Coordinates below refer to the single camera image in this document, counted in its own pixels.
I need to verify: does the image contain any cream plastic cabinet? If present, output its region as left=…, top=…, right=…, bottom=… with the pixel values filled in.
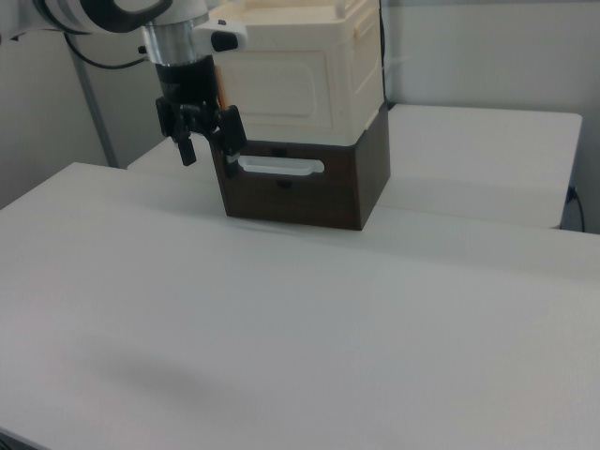
left=205, top=0, right=387, bottom=147

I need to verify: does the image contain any orange door handle strip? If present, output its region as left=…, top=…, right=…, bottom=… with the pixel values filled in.
left=215, top=65, right=230, bottom=110

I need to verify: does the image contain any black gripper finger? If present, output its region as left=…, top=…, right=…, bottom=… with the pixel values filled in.
left=156, top=96, right=198, bottom=167
left=207, top=105, right=248, bottom=179

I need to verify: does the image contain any white drawer handle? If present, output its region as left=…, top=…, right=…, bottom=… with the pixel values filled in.
left=226, top=155, right=326, bottom=179

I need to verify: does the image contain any cream cabinet door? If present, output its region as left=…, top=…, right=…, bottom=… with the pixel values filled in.
left=216, top=45, right=339, bottom=133

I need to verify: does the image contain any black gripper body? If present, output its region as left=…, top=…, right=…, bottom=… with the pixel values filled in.
left=156, top=56, right=222, bottom=119

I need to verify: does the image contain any black cable at table edge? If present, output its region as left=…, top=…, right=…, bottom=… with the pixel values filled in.
left=565, top=184, right=588, bottom=233

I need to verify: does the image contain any dark brown wooden drawer box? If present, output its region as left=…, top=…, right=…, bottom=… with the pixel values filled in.
left=209, top=104, right=392, bottom=233

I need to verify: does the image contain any black cable behind cabinet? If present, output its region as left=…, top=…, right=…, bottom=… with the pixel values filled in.
left=378, top=0, right=391, bottom=105

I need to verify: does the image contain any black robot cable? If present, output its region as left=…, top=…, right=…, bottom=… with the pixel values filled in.
left=62, top=31, right=147, bottom=69

